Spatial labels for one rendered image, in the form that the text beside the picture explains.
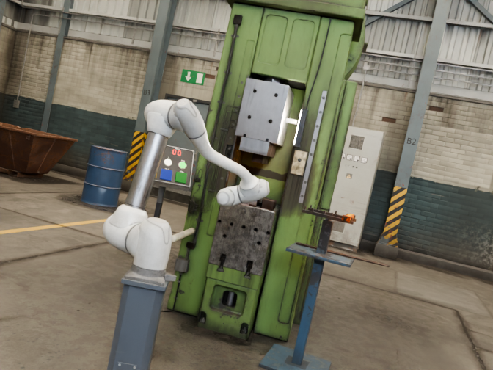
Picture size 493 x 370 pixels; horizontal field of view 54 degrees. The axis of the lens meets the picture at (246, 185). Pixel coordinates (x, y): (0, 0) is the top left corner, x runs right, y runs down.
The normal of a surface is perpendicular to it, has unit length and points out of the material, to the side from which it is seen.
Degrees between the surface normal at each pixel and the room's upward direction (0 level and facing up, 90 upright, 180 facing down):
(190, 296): 90
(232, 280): 90
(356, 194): 90
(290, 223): 90
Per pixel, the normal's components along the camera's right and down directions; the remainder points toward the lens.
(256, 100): -0.18, 0.03
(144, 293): 0.04, 0.07
